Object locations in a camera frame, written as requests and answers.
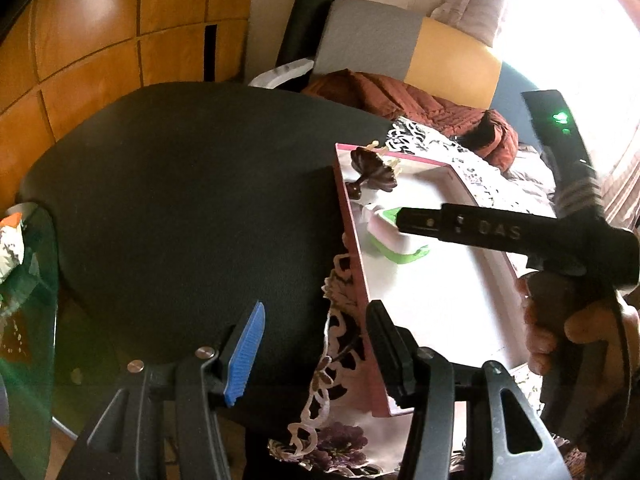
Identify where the white plastic object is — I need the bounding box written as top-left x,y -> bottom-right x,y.
248,57 -> 316,90

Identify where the pink bed sheet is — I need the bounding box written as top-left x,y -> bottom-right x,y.
500,144 -> 557,197

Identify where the grey yellow blue headboard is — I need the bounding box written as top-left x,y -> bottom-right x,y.
314,0 -> 537,128

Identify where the black rolled mat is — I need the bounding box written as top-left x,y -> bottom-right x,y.
277,0 -> 342,69

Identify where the bright window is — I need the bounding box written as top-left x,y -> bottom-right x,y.
492,0 -> 640,181

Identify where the pink cardboard box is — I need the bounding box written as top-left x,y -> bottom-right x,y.
333,142 -> 540,419

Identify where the brown quilted jacket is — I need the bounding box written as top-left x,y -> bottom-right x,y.
300,68 -> 522,169

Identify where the green glass table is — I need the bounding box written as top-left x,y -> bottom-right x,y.
0,202 -> 62,467

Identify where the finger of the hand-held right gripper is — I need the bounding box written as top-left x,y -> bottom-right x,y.
392,204 -> 556,257

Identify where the black round table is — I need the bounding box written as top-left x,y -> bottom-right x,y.
17,82 -> 401,433

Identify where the brown toy figure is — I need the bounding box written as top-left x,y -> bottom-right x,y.
347,147 -> 400,201

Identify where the beige curtain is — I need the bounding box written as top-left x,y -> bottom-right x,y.
429,0 -> 532,47
597,157 -> 640,228

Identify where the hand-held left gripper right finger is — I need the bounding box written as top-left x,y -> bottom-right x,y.
365,299 -> 573,480

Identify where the wooden wardrobe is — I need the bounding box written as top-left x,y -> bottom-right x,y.
0,0 -> 259,211

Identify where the person's right hand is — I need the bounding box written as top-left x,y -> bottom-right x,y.
517,271 -> 640,457

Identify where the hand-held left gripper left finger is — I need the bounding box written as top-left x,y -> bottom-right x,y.
50,300 -> 266,480

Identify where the white and orange packet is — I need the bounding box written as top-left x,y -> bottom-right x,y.
0,212 -> 27,282

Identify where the floral lace tablecloth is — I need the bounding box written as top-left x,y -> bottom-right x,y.
267,115 -> 571,477

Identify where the white and green toy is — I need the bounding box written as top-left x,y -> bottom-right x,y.
361,204 -> 431,265

